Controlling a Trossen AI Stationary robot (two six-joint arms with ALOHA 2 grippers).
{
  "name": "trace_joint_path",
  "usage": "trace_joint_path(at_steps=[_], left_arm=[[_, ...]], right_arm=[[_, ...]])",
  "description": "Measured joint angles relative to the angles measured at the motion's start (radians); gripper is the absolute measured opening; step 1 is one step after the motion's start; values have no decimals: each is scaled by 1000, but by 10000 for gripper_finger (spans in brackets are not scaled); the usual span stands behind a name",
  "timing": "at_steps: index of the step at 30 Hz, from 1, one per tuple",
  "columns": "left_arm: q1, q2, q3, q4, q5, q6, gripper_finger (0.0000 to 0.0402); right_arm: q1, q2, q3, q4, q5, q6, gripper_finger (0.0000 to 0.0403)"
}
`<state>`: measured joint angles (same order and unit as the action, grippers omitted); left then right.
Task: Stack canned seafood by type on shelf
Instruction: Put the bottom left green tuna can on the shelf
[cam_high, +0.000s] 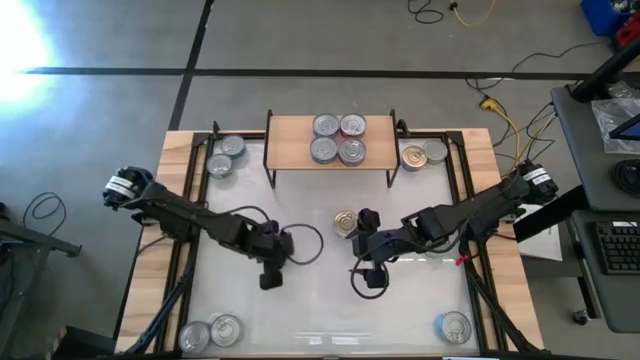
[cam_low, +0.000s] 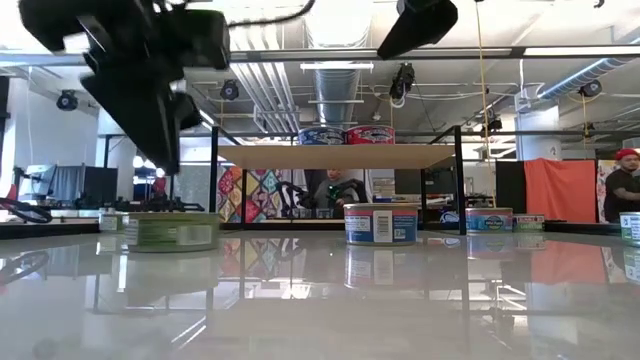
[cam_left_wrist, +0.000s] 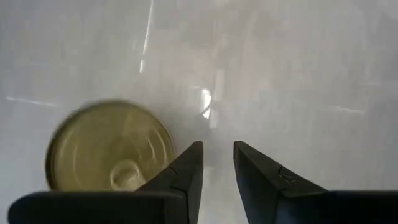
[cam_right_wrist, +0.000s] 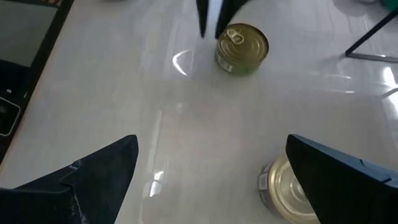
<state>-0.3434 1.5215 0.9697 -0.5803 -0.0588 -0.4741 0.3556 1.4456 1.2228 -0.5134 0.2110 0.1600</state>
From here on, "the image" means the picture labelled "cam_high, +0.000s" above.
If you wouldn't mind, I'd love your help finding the teal light tuna can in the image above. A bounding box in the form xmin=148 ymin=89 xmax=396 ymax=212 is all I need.
xmin=209 ymin=313 xmax=242 ymax=348
xmin=433 ymin=310 xmax=474 ymax=346
xmin=178 ymin=320 xmax=212 ymax=354

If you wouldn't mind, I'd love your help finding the red tuna can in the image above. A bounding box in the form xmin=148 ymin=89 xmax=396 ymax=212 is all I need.
xmin=339 ymin=112 xmax=369 ymax=139
xmin=337 ymin=138 xmax=368 ymax=168

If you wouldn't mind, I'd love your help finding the teal green tuna can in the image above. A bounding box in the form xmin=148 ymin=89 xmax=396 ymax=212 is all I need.
xmin=219 ymin=134 xmax=247 ymax=160

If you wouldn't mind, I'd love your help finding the white table mat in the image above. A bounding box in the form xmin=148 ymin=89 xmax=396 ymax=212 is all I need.
xmin=182 ymin=137 xmax=484 ymax=357

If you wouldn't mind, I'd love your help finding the white paper sheet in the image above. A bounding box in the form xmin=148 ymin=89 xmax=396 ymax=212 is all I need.
xmin=514 ymin=204 xmax=564 ymax=262

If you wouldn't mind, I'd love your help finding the black desk bar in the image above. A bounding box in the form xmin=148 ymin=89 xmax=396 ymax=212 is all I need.
xmin=512 ymin=184 xmax=591 ymax=245

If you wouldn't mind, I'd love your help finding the black box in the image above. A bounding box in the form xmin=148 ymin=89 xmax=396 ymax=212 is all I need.
xmin=52 ymin=324 xmax=117 ymax=360

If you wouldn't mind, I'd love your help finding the grey desk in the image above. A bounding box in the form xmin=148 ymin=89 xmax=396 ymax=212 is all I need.
xmin=549 ymin=82 xmax=640 ymax=334

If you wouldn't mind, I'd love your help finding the grey metal stand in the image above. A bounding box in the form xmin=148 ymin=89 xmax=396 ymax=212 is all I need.
xmin=0 ymin=202 xmax=84 ymax=360

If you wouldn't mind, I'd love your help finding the black keyboard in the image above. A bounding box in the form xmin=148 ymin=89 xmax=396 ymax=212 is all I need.
xmin=593 ymin=219 xmax=640 ymax=276

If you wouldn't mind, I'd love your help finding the clear plastic bag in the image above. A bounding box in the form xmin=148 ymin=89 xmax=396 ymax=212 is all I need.
xmin=591 ymin=97 xmax=640 ymax=155

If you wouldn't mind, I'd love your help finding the blue tablet screen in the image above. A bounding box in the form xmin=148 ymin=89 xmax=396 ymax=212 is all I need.
xmin=608 ymin=113 xmax=640 ymax=141

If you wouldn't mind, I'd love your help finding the blue bin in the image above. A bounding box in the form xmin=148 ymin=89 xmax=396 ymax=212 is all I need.
xmin=579 ymin=0 xmax=640 ymax=37

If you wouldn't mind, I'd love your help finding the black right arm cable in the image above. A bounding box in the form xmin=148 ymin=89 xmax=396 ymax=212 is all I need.
xmin=348 ymin=255 xmax=392 ymax=301

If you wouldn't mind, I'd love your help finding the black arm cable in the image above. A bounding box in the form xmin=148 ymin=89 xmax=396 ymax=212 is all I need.
xmin=234 ymin=204 xmax=325 ymax=267
xmin=348 ymin=255 xmax=392 ymax=301

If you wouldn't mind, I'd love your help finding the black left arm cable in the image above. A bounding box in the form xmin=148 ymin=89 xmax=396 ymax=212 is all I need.
xmin=234 ymin=204 xmax=325 ymax=267

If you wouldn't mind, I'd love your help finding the wooden shelf with black frame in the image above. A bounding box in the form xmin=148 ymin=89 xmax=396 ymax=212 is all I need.
xmin=263 ymin=108 xmax=401 ymax=190

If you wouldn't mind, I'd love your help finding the yellow cable with plug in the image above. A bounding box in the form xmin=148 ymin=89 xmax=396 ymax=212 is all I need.
xmin=479 ymin=97 xmax=524 ymax=174

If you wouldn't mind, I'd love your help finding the black floor cable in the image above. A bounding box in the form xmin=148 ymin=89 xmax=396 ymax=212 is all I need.
xmin=407 ymin=0 xmax=446 ymax=25
xmin=22 ymin=191 xmax=68 ymax=236

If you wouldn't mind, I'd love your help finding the black cable coil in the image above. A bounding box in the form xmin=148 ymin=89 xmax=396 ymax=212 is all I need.
xmin=612 ymin=158 xmax=640 ymax=197

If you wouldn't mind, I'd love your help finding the yellow floor cable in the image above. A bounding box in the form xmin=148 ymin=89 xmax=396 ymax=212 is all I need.
xmin=448 ymin=0 xmax=497 ymax=29

